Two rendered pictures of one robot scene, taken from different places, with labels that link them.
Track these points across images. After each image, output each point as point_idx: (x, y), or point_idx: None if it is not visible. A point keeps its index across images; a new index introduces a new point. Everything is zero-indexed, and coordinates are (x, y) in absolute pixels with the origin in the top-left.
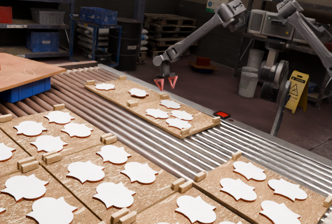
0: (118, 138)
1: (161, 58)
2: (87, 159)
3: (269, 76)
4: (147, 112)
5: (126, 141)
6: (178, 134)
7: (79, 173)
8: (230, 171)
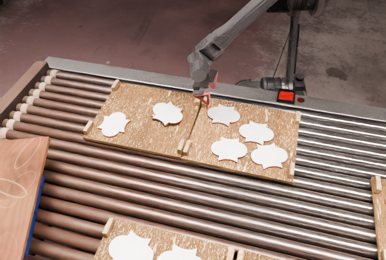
0: (228, 235)
1: (205, 70)
2: None
3: (307, 6)
4: (219, 156)
5: (245, 236)
6: (288, 180)
7: None
8: None
